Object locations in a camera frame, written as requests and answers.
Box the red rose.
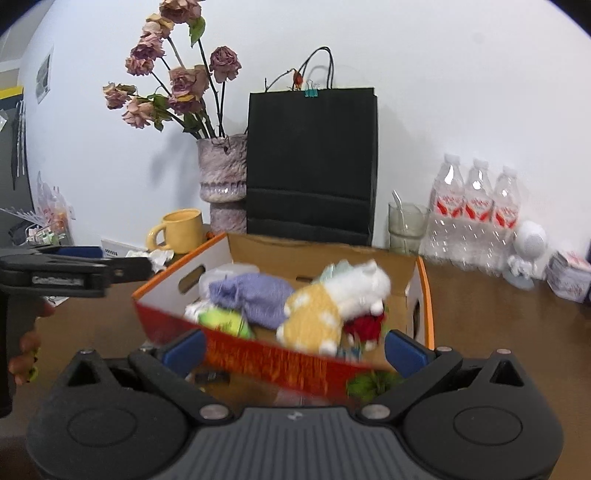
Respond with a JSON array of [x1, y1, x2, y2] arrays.
[[344, 311, 387, 350]]

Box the clear glass cup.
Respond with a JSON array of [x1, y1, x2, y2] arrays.
[[387, 201, 430, 256]]

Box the clear stirring stick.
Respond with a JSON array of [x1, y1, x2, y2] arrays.
[[392, 189, 410, 232]]

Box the wall poster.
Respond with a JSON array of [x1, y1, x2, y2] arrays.
[[34, 52, 54, 103]]

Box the small crumpled white tissue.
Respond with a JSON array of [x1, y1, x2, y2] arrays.
[[125, 248, 174, 274]]

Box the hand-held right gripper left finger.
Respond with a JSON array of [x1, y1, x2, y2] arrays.
[[64, 328, 232, 424]]

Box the small white printed box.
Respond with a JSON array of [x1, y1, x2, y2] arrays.
[[546, 250, 591, 304]]

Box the wire rack with packets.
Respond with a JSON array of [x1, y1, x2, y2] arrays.
[[0, 171, 75, 247]]

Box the green tissue pack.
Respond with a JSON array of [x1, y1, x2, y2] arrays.
[[198, 308, 255, 340]]

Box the large white tissue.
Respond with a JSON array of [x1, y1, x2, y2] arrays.
[[184, 299, 218, 324]]

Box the red cardboard box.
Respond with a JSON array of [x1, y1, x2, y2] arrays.
[[132, 232, 435, 403]]

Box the dried pink rose bouquet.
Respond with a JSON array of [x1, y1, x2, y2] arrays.
[[102, 0, 243, 140]]

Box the purple ceramic vase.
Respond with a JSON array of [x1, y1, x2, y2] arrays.
[[197, 134, 248, 234]]

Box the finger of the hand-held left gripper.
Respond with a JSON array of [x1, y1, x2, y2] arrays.
[[27, 246, 103, 260], [103, 256, 154, 284]]

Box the yellow and white plush toy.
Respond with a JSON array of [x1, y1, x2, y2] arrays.
[[276, 259, 393, 356]]

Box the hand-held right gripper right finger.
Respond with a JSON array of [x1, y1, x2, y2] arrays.
[[359, 329, 528, 422]]

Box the person's left hand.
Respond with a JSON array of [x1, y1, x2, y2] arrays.
[[8, 299, 57, 387]]

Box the white flat box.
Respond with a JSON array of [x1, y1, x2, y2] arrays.
[[100, 237, 149, 258]]

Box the purple knitted pouch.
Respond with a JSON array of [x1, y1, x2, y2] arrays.
[[208, 272, 295, 330]]

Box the white astronaut figurine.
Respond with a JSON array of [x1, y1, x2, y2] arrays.
[[503, 220, 548, 291]]

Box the black paper bag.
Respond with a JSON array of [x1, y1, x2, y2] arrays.
[[246, 45, 380, 248]]

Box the yellow mug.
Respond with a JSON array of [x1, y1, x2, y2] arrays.
[[146, 208, 206, 255]]

